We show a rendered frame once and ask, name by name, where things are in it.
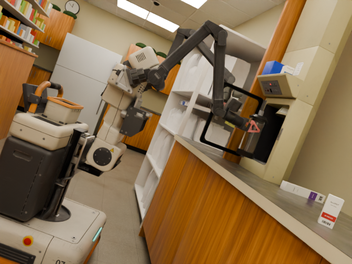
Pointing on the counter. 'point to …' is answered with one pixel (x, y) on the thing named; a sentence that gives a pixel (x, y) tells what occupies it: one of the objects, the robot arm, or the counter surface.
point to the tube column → (323, 26)
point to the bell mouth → (283, 112)
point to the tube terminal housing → (296, 112)
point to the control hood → (286, 81)
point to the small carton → (287, 69)
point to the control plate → (271, 87)
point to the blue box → (272, 67)
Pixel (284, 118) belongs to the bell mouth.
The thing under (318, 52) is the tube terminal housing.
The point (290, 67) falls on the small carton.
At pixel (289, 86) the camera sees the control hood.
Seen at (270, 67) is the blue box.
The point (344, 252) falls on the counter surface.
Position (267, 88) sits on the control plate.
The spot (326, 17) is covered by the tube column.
